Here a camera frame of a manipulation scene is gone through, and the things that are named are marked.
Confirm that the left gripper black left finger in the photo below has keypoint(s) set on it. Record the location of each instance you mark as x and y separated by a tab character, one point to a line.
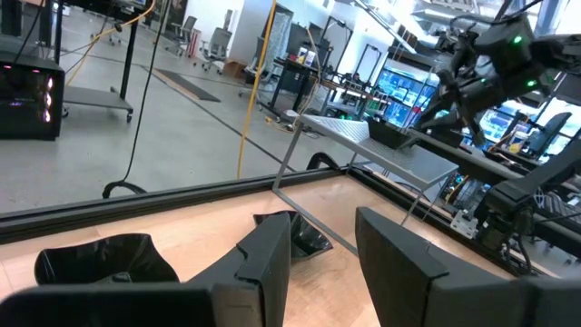
254	281

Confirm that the black rolling stand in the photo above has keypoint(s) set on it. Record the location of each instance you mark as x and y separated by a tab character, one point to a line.
97	97

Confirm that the black leaf-shaped mini plate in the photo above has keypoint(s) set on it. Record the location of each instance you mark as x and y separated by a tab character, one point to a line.
308	238
104	259

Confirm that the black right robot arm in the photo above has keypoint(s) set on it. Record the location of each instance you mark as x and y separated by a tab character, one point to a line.
513	45

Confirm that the grey office chair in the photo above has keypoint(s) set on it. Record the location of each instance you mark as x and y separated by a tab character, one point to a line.
187	29
218	45

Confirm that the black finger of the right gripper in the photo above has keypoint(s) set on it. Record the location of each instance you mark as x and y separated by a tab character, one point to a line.
431	122
431	132

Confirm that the blue lit monitor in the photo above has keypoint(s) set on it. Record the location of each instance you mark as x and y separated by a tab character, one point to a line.
399	91

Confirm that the black computer tower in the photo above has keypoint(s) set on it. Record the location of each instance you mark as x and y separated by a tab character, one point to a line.
27	104

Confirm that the dark floor mat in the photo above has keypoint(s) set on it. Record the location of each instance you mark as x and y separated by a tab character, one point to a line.
190	85

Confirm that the grey perforated metal shelf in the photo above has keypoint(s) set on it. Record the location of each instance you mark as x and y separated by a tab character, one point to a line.
399	163

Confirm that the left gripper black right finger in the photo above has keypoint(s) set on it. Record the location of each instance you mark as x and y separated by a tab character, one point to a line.
399	281

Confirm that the black deep square mini plate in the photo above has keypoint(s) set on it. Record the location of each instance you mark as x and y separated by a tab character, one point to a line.
386	136

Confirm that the black aluminium table frame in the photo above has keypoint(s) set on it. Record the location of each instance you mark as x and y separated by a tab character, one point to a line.
136	206

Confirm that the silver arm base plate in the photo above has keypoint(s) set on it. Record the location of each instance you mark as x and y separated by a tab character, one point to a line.
463	224

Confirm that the black office chair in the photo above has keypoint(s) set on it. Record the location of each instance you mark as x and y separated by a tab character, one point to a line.
549	131

